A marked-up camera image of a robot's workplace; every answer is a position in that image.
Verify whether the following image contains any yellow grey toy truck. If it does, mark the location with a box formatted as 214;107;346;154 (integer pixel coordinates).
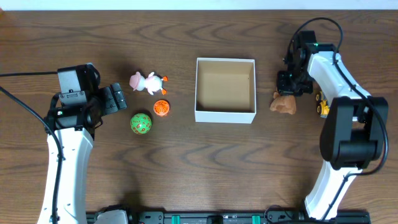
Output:
315;91;330;118

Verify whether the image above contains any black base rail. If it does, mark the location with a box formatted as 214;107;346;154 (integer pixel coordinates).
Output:
86;205;371;224

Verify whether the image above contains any brown plush toy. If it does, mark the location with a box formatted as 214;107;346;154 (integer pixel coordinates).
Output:
270;91;297;114

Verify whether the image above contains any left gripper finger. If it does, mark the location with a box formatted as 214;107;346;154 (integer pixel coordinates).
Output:
111;83;124;101
116;100;127;110

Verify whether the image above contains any green patterned ball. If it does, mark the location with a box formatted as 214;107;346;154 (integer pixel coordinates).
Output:
130;113;152;134

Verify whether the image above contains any left black cable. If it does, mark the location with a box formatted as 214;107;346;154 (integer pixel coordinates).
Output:
0;71;65;224

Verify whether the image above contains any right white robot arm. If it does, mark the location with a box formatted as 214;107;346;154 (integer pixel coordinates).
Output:
277;41;389;221

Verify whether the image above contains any orange patterned ball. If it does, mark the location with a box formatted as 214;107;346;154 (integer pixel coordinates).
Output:
154;100;170;116

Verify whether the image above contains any black cable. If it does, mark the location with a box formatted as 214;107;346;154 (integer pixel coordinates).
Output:
284;17;389;222
0;71;65;224

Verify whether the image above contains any right black cable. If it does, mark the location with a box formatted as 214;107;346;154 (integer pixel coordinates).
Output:
284;17;389;222

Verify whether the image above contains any pink white duck toy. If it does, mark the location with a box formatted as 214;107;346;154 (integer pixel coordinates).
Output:
129;72;169;95

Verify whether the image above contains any white cardboard box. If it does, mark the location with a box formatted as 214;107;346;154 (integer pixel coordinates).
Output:
194;57;257;124

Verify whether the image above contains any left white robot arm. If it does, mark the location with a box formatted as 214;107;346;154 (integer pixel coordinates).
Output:
37;83;128;224

